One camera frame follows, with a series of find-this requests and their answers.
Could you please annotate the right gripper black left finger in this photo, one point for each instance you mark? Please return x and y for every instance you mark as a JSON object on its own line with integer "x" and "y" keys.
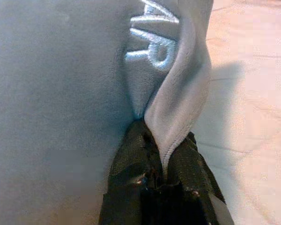
{"x": 131, "y": 164}

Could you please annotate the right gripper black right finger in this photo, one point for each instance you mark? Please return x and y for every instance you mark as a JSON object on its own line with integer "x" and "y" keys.
{"x": 192, "y": 168}

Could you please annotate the grey bear print pillow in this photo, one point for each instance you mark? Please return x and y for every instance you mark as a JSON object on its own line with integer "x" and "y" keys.
{"x": 61, "y": 82}

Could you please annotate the white quilted mattress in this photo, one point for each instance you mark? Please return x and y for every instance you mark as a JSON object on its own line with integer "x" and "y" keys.
{"x": 255, "y": 112}

